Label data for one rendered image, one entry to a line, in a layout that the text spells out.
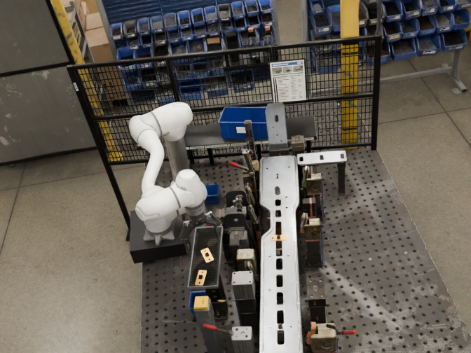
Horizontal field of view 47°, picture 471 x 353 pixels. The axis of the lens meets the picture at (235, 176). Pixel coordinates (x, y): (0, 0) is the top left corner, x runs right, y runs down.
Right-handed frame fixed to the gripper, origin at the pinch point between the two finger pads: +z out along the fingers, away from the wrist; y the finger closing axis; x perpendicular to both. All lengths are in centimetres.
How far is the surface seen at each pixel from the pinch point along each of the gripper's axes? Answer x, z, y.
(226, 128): 96, 16, 47
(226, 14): 243, 14, 106
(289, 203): 27, 27, 56
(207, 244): 6.7, 10.8, 2.7
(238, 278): -15.7, 15.8, 9.0
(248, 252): -1.1, 18.8, 19.9
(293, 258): -8.6, 26.8, 40.0
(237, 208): 19.9, 8.6, 24.0
